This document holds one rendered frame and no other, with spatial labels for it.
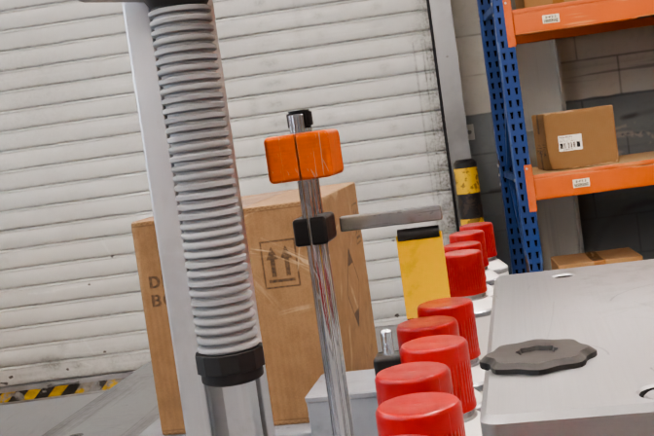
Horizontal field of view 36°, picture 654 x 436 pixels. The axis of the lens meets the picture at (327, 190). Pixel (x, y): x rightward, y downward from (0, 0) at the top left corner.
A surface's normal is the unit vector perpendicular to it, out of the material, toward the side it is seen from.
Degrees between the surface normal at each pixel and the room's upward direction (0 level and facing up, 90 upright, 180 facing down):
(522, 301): 0
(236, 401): 90
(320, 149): 90
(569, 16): 90
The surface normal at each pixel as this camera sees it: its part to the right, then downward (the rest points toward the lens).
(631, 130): -0.05, 0.06
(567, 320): -0.14, -0.99
